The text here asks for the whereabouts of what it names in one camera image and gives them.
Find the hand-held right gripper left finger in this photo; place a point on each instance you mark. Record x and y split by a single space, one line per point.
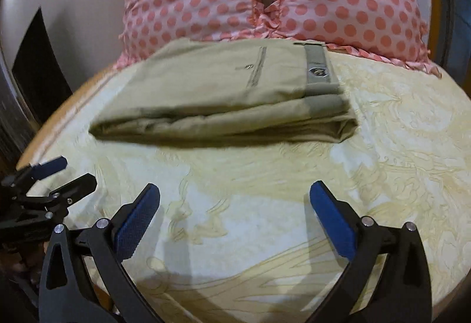
135 220

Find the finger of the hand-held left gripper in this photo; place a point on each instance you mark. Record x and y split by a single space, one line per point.
49 165
75 187

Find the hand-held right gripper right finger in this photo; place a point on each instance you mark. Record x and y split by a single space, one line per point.
333 222

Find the khaki pants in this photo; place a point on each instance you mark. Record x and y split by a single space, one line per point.
228 91

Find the orange mattress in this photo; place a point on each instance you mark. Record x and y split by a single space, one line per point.
48 124

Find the cream patterned bed sheet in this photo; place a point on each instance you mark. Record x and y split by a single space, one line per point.
265 205

